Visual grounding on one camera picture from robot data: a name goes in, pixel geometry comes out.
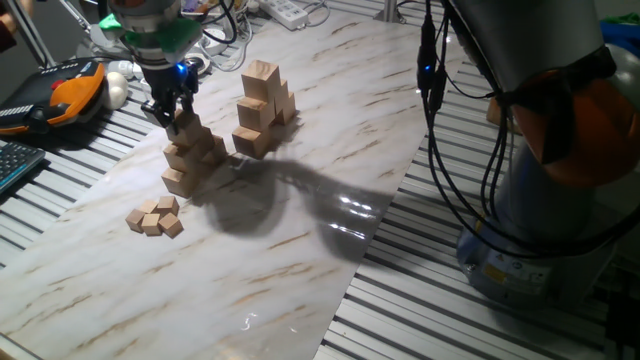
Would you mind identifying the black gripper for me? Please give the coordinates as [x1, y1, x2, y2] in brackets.
[140, 62, 200, 130]

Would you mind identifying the dark sleeved person forearm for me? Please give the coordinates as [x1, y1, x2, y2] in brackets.
[0, 29, 19, 54]

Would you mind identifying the round silver coil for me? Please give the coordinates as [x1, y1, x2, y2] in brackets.
[185, 53, 212, 76]

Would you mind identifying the white egg shaped object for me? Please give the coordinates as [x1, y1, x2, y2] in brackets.
[102, 71, 130, 112]

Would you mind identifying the white plastic bottle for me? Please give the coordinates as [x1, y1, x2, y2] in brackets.
[106, 59, 145, 81]

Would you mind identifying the white power adapter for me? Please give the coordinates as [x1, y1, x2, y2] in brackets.
[199, 27, 229, 57]

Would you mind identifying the large wooden cube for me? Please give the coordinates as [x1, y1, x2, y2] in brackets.
[276, 91, 298, 127]
[242, 60, 282, 102]
[231, 124, 272, 160]
[272, 78, 291, 116]
[236, 94, 277, 133]

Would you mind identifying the orange black teach pendant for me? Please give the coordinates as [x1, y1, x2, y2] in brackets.
[0, 58, 108, 137]

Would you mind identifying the white power strip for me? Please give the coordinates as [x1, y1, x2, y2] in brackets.
[258, 0, 310, 30]

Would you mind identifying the grey metal bar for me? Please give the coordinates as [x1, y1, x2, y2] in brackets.
[5, 0, 56, 69]

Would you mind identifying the black computer keyboard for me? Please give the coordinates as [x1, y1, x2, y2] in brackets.
[0, 141, 48, 196]

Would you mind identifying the marble pattern mat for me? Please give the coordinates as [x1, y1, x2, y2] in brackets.
[0, 4, 466, 360]

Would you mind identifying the blue bag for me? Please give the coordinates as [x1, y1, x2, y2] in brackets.
[598, 18, 640, 56]

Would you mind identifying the green cloth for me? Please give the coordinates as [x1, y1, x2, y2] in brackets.
[602, 12, 640, 26]

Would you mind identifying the green wrist mount flange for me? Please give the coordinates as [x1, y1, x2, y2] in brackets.
[98, 13, 204, 55]

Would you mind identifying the aluminium frame post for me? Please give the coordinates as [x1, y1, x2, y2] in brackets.
[372, 0, 407, 25]

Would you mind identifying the black cable connector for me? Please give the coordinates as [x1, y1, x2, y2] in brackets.
[417, 12, 450, 114]

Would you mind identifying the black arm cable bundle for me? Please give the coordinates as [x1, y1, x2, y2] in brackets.
[194, 0, 640, 259]

